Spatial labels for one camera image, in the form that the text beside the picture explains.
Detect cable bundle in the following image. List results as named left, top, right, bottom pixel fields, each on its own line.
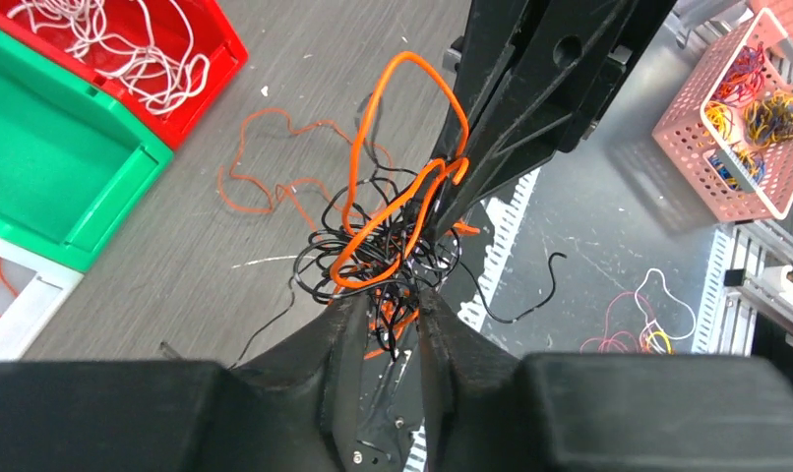
left=229, top=162, right=568, bottom=370

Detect green plastic bin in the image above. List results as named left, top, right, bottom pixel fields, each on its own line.
left=0, top=30, right=173, bottom=272

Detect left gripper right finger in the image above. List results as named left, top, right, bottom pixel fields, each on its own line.
left=419, top=291, right=793, bottom=471

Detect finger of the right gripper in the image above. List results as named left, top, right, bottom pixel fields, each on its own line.
left=429, top=1, right=553, bottom=238
left=435, top=0, right=678, bottom=236

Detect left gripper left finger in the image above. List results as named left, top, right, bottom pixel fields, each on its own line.
left=0, top=296, right=369, bottom=471

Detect pink perforated basket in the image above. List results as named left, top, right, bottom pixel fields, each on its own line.
left=652, top=1, right=793, bottom=222

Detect white plastic bin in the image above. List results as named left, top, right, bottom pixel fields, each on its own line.
left=0, top=238, right=84, bottom=362

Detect loose wires on floor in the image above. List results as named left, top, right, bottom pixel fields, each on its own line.
left=579, top=267, right=698, bottom=356

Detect red plastic bin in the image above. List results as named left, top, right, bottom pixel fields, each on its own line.
left=0, top=1, right=248, bottom=149

